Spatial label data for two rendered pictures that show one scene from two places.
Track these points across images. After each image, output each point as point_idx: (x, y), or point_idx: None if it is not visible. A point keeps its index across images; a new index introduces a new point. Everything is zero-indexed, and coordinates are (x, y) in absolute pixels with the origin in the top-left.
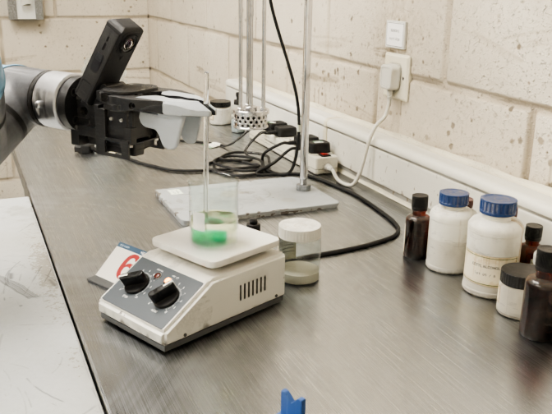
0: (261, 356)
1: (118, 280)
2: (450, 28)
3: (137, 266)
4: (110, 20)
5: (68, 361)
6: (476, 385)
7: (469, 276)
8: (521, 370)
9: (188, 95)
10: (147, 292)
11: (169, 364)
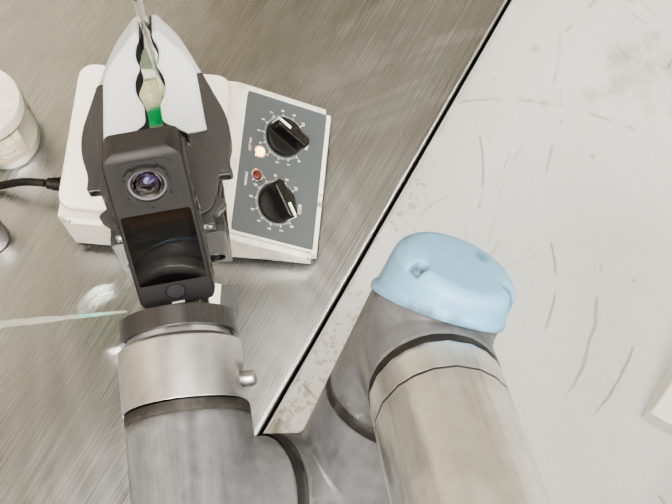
0: (253, 32)
1: (279, 242)
2: None
3: (249, 224)
4: (174, 148)
5: (418, 204)
6: None
7: None
8: None
9: (120, 80)
10: (285, 174)
11: (340, 104)
